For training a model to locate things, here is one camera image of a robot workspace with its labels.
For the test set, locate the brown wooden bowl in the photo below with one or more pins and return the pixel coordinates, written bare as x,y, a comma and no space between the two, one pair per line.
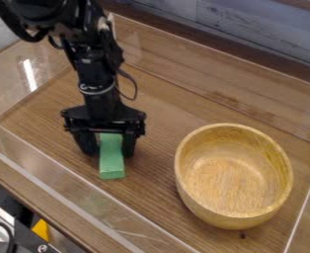
234,175

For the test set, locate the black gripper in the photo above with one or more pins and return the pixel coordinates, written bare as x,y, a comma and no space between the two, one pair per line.
103,114

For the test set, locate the green rectangular block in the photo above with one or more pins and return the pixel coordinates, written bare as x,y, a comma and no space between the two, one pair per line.
111,160

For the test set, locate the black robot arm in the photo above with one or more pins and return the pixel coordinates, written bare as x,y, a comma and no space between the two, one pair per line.
77,27

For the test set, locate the clear acrylic front wall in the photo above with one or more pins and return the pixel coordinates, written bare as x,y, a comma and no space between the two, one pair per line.
102,224

